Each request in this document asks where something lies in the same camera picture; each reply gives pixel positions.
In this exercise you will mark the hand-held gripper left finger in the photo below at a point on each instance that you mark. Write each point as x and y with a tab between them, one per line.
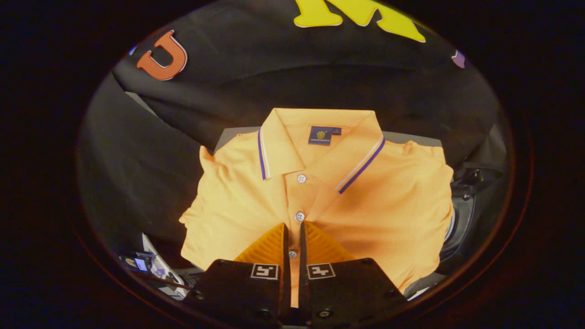
286	274

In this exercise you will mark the grey washing machine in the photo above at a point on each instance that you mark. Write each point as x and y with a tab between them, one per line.
466	214

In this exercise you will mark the orange polo shirt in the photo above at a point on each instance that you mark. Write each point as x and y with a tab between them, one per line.
374	205

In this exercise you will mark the black backdrop cloth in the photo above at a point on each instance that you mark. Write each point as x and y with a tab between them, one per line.
274	68

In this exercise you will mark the white printed packet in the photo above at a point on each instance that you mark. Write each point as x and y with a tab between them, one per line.
160	267

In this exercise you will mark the grey table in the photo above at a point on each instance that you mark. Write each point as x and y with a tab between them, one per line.
411	138

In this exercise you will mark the small lit screen device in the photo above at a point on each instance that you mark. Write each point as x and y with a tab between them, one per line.
140	264

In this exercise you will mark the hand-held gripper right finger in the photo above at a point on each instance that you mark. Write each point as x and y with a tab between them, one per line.
302	283

